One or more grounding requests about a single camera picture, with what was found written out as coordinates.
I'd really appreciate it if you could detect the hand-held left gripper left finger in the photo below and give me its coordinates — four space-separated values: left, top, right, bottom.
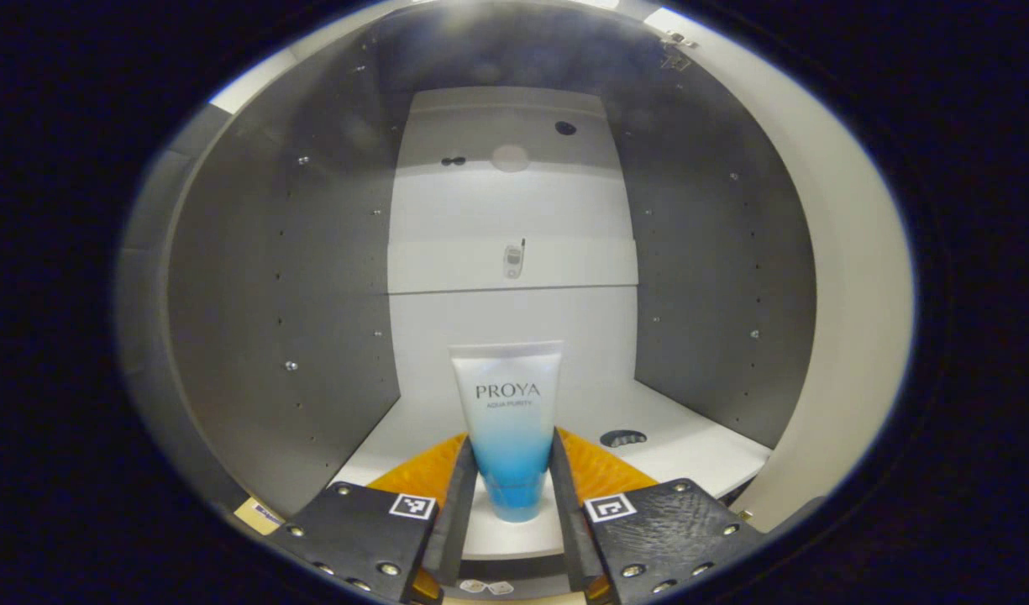
269 432 480 604

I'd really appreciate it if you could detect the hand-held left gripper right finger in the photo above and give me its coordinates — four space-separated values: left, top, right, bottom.
549 426 769 604

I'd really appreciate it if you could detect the white and blue bottle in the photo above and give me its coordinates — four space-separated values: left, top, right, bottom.
448 339 564 524

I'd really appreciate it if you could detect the grey cabinet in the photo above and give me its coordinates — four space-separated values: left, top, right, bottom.
115 0 817 582

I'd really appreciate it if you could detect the metal door hinge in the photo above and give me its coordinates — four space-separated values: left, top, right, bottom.
660 31 700 71

